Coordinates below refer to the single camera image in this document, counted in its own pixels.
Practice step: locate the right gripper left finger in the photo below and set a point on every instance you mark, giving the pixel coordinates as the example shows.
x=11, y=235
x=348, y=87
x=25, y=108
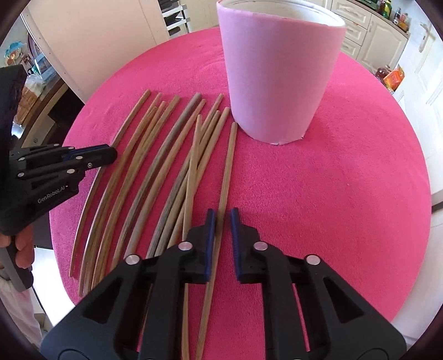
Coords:
x=136, y=311

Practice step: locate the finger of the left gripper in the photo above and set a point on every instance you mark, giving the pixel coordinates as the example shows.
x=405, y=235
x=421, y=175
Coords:
x=104, y=152
x=87, y=164

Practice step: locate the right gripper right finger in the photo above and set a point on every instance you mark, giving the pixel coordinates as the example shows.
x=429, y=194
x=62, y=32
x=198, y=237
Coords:
x=310, y=311

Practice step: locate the wooden chopstick eleven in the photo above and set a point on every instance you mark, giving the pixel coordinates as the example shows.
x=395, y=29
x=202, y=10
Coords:
x=187, y=223

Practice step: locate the wooden chopstick eight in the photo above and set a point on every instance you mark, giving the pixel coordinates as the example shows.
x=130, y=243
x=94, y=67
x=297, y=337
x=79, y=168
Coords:
x=176, y=217

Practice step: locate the wooden chopstick nine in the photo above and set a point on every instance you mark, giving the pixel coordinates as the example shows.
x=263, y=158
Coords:
x=202, y=165

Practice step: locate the wooden chopstick ten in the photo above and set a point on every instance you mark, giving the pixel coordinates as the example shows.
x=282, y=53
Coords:
x=220, y=219

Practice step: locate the cream lower kitchen cabinets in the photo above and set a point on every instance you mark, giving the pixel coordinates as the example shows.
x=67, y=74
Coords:
x=370, y=39

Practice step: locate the person left hand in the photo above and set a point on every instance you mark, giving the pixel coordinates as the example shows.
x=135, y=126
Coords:
x=24, y=243

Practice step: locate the wooden chopstick three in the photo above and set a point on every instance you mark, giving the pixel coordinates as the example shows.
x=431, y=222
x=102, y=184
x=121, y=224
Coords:
x=114, y=196

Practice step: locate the dark wooden side cabinet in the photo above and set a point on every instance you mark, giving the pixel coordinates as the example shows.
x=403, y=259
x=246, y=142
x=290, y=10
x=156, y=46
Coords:
x=49, y=118

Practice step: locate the wooden chopstick five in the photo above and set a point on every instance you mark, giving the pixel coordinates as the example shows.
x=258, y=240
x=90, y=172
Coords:
x=143, y=190

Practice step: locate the white open door leaf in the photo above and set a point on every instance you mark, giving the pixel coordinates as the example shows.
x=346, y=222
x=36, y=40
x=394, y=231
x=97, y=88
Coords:
x=87, y=41

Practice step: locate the pink round table cloth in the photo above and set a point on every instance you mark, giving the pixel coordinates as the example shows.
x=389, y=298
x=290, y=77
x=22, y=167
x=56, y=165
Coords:
x=355, y=190

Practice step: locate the wooden chopstick seven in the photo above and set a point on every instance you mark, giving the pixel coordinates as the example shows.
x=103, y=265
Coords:
x=173, y=205

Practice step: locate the wooden chopstick six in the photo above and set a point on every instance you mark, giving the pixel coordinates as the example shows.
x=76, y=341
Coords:
x=131, y=244

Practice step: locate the pink cylindrical utensil holder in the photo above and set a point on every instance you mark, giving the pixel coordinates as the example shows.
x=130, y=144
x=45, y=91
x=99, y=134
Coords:
x=279, y=57

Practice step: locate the orange snack bag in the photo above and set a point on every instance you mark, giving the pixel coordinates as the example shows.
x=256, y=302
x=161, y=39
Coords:
x=394, y=78

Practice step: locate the red oil bottle on floor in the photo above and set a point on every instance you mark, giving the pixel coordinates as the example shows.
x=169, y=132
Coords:
x=381, y=73

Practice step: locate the condiment bottles on counter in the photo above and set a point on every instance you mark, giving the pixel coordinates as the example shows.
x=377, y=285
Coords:
x=393, y=11

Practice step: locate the white door with handle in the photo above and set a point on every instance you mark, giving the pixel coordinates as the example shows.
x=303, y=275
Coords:
x=420, y=93

